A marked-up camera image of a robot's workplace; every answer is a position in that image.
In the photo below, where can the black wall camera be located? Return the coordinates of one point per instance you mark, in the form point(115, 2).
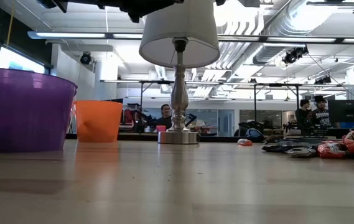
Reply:
point(85, 58)

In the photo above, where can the black background rig frame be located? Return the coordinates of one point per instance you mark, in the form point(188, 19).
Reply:
point(151, 82)

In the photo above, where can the orange pumpkin bucket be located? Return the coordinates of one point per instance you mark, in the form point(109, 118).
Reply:
point(99, 124)

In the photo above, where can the black ceiling box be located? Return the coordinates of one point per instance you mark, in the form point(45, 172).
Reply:
point(249, 3)

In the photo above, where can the bright window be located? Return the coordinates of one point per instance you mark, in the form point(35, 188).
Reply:
point(18, 62)

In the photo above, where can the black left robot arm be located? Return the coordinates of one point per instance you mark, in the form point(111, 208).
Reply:
point(139, 7)

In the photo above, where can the long ceiling light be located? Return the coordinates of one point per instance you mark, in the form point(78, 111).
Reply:
point(288, 39)
point(71, 35)

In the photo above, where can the silver ceiling duct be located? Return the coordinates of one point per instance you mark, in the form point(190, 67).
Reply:
point(276, 49)

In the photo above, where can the black ceiling spotlight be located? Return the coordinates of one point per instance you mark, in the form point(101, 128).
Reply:
point(295, 55)
point(323, 80)

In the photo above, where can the person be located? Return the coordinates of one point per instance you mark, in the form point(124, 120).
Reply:
point(321, 116)
point(165, 121)
point(302, 115)

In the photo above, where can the red equipment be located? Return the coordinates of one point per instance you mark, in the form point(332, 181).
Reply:
point(130, 116)

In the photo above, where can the black computer monitor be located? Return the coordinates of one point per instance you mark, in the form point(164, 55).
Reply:
point(347, 112)

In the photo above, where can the blue white round object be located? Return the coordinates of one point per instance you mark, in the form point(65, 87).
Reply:
point(254, 133)

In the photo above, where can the pink cup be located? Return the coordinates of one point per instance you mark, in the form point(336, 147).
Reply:
point(161, 128)

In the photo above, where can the black ceiling rail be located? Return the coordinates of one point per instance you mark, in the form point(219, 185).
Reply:
point(332, 3)

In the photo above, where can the purple plastic bucket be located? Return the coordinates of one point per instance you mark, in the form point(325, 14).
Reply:
point(24, 118)

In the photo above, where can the white shade silver table lamp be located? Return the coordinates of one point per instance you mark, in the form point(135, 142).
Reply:
point(179, 31)

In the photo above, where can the black aluminium table frame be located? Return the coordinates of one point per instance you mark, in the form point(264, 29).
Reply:
point(133, 137)

